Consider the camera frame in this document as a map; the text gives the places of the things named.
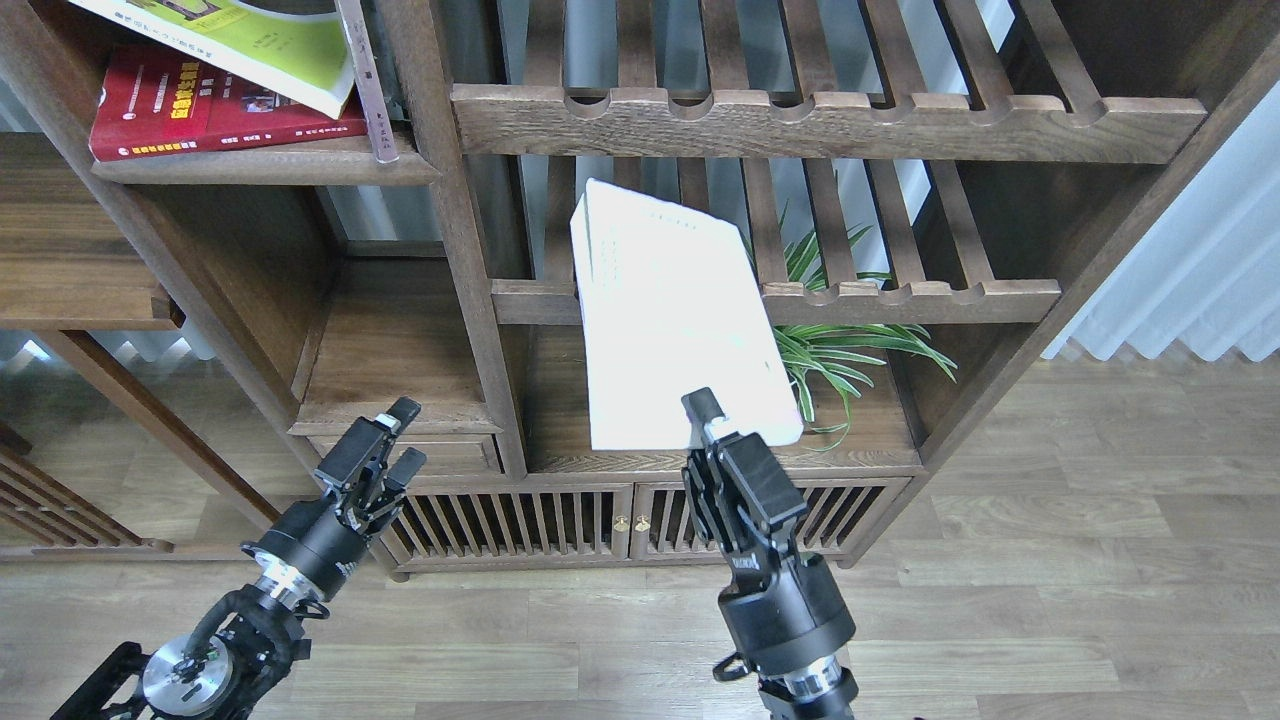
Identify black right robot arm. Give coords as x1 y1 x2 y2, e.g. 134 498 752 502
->
682 387 859 719

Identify dark wooden slatted bench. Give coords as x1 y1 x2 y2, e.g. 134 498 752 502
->
1 423 175 561

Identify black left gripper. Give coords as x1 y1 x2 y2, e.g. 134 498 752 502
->
241 397 428 601

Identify green spider plant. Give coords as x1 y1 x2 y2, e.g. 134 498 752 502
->
773 229 957 452

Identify thin upright book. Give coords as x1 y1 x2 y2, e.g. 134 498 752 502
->
335 0 399 164

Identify red paperback book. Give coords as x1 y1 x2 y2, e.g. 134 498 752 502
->
90 45 367 161

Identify dark wooden bookshelf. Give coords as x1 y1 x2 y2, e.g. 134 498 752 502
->
3 1 1277 575

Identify white curtain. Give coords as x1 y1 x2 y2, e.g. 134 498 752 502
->
1043 88 1279 361

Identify white lavender paperback book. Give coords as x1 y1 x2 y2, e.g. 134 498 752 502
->
570 179 803 451

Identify yellow green paperback book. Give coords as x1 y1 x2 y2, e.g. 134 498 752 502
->
78 1 355 119

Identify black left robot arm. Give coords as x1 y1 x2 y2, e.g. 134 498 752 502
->
55 397 426 719

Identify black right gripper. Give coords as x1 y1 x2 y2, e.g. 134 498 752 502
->
681 387 855 676

